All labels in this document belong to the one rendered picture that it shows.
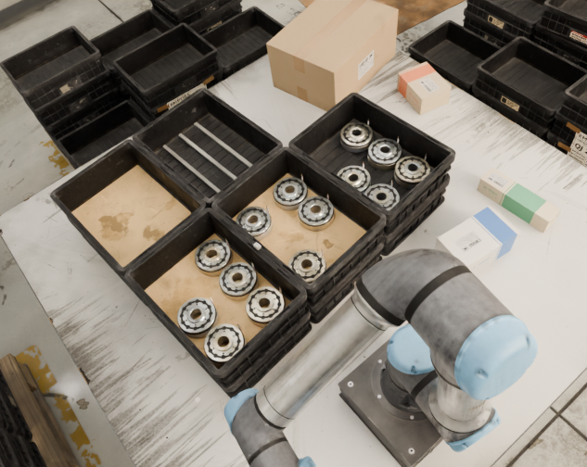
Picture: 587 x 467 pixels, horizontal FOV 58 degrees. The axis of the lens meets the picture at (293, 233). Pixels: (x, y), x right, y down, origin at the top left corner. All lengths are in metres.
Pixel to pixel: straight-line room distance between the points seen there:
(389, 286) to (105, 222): 1.12
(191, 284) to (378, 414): 0.60
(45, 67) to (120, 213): 1.43
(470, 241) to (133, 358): 1.01
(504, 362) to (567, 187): 1.22
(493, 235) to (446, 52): 1.54
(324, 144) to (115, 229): 0.70
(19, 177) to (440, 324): 2.81
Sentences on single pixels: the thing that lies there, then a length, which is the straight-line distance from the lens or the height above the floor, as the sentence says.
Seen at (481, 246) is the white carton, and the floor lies 0.79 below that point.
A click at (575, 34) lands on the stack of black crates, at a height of 0.52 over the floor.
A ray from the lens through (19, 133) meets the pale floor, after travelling 3.54.
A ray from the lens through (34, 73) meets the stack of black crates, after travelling 3.00.
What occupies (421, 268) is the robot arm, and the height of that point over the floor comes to 1.44.
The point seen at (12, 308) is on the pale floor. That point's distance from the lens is 2.80.
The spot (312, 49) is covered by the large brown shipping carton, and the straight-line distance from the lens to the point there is 1.97.
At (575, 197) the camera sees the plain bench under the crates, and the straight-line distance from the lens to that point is 1.87.
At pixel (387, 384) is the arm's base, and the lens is 1.31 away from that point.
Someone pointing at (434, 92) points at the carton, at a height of 0.77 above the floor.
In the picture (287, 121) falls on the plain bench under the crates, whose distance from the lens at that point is 2.00.
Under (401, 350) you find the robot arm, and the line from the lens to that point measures 1.15.
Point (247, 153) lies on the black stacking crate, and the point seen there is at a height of 0.83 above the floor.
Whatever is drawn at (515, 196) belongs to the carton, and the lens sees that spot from 1.74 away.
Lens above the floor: 2.10
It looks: 56 degrees down
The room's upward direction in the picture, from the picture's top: 11 degrees counter-clockwise
